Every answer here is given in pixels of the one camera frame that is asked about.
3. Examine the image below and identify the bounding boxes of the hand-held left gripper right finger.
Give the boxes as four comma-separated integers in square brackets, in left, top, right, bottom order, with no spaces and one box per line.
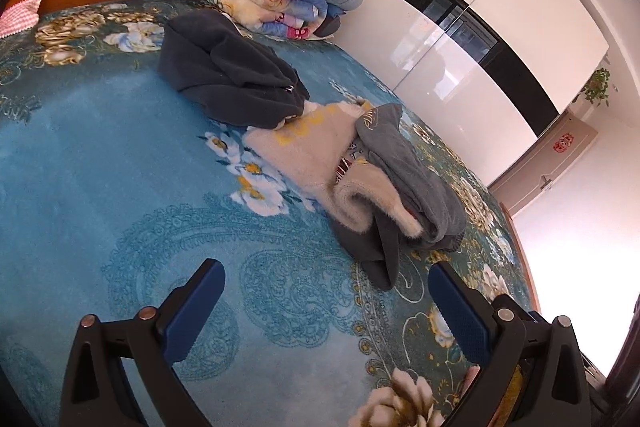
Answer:
[428,261,606,427]

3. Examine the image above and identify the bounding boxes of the beige fleece garment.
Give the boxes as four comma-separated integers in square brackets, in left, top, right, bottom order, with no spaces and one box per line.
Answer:
[244,99,373,212]

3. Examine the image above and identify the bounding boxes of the green hanging plant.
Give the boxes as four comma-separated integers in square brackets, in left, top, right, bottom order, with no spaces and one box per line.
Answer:
[580,68,613,108]

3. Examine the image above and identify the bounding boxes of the grey sweatshirt with gold print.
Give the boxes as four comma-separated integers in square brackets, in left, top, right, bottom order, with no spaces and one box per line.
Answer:
[354,103,467,254]

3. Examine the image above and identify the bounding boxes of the beige door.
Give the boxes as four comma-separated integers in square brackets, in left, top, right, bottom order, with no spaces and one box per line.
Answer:
[487,109,599,220]

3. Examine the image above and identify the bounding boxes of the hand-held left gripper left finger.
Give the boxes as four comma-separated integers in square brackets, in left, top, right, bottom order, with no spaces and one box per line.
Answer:
[59,258,227,427]

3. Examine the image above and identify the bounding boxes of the folded blue pink blanket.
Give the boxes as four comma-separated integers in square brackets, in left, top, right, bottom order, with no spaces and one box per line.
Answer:
[260,0,346,42]

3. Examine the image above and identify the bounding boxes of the wooden bed side rail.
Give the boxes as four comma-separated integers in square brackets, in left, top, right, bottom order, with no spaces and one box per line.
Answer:
[499,202,541,313]

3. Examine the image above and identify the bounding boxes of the blue floral bed blanket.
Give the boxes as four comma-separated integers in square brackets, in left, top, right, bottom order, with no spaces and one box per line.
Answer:
[0,0,538,427]

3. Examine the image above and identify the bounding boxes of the dark grey garment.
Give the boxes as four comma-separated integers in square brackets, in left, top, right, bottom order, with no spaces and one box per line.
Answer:
[157,12,311,130]

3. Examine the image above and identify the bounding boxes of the pink checked cloth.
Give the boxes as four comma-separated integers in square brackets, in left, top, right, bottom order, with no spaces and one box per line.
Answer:
[0,0,43,38]

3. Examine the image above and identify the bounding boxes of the fleece-lined dark grey pants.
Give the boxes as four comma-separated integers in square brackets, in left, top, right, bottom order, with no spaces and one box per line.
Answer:
[332,157,431,292]

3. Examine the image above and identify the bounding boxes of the small dark cloth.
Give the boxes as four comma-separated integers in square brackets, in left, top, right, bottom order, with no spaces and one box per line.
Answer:
[315,16,343,38]

